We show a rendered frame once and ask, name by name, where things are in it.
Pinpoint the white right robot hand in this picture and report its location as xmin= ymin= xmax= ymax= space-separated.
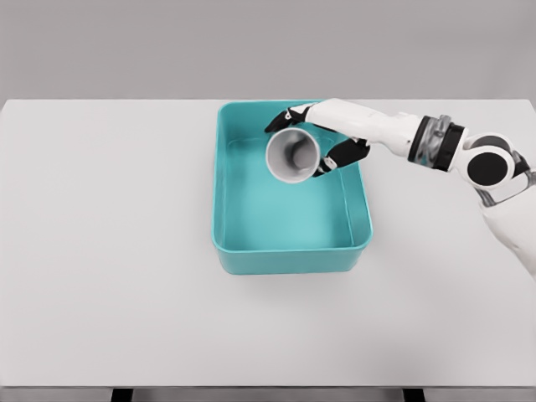
xmin=264 ymin=98 xmax=376 ymax=178

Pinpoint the white paper cup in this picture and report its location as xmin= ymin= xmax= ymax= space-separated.
xmin=265 ymin=127 xmax=321 ymax=186

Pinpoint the teal plastic basket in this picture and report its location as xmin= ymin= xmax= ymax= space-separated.
xmin=210 ymin=99 xmax=374 ymax=276

